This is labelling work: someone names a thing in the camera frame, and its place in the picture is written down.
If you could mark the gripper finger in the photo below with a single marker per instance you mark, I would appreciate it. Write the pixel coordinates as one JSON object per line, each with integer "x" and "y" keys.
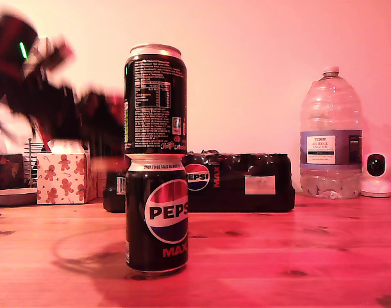
{"x": 86, "y": 115}

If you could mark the black Pepsi Max multipack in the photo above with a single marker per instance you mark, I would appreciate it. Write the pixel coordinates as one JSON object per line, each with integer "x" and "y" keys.
{"x": 234, "y": 202}

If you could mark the white tissue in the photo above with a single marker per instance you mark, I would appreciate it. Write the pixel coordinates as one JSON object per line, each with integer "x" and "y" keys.
{"x": 67, "y": 147}

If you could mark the gingerbread print tissue box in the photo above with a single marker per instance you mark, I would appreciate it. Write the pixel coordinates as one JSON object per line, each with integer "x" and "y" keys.
{"x": 67, "y": 179}

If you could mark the small white carton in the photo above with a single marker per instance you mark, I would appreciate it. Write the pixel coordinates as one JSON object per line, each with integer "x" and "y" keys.
{"x": 100, "y": 184}

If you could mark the dark patterned box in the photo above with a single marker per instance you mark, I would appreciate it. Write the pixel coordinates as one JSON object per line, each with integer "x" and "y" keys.
{"x": 9, "y": 171}

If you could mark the grey dish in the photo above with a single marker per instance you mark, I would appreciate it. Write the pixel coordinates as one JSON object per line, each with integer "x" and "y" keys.
{"x": 13, "y": 197}

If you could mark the large clear water bottle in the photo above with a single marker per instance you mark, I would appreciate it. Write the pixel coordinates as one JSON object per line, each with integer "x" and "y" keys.
{"x": 330, "y": 112}

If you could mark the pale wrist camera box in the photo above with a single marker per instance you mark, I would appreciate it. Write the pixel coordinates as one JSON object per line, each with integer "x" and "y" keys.
{"x": 54, "y": 54}

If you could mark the small white round camera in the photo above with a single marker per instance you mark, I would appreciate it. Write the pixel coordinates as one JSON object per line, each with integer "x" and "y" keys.
{"x": 376, "y": 189}

